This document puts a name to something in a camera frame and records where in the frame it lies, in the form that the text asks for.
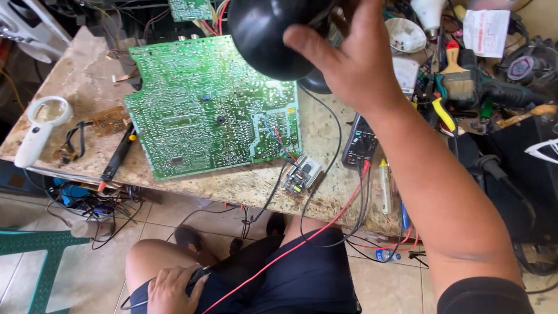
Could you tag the green power drill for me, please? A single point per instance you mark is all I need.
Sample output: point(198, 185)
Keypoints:
point(501, 89)

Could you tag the clear bottle with blue cap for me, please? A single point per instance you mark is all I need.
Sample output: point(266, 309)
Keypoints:
point(386, 255)

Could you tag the white printed paper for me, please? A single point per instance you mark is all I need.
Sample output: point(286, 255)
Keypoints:
point(486, 32)

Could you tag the black bag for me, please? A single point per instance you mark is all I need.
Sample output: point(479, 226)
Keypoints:
point(523, 183)

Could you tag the green plastic stool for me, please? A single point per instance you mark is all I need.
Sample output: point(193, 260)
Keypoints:
point(48, 257)

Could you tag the black lamp base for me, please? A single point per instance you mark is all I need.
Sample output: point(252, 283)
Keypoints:
point(316, 83)

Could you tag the black round lamp head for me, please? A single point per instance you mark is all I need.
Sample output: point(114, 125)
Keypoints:
point(261, 35)

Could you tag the black multimeter probe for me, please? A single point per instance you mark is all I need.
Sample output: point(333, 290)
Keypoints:
point(201, 273)

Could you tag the white magnifying glass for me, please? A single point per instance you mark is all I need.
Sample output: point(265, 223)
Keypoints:
point(37, 135)

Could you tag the person's left hand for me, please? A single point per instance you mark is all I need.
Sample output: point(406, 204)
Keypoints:
point(170, 292)

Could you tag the person's black sleeve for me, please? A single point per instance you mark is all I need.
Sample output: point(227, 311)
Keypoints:
point(484, 298)

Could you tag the white tester screwdriver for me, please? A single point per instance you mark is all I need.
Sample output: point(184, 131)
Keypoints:
point(385, 187)

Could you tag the large green circuit board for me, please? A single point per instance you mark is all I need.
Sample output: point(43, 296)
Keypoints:
point(205, 109)

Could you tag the small brown circuit board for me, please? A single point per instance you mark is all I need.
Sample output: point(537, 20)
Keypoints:
point(109, 121)

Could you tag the small grey module board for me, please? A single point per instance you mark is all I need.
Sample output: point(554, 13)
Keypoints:
point(301, 175)

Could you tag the black sandal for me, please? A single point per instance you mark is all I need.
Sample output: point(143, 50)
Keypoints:
point(276, 223)
point(188, 237)

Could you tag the white light bulb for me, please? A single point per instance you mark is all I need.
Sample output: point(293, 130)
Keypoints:
point(429, 15)

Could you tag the person's dark shorts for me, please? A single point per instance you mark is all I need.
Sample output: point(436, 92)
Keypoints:
point(305, 279)

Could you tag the white plastic chair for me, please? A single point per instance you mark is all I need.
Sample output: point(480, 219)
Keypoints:
point(30, 26)

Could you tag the wooden paint brush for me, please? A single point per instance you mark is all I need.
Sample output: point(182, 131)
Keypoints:
point(457, 78)

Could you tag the black multimeter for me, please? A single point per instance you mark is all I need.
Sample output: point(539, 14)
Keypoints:
point(359, 144)

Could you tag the red probe lead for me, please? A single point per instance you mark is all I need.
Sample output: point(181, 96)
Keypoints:
point(305, 240)

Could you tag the small green circuit board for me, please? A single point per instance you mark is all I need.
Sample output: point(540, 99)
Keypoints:
point(189, 8)

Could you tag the person's right hand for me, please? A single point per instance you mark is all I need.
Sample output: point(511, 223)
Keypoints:
point(357, 65)

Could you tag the black soldering iron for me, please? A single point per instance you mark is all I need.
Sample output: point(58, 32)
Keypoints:
point(117, 157)

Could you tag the blue pen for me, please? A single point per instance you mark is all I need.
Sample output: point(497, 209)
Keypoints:
point(405, 216)

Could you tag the white bowl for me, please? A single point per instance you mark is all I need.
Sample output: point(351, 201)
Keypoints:
point(405, 35)

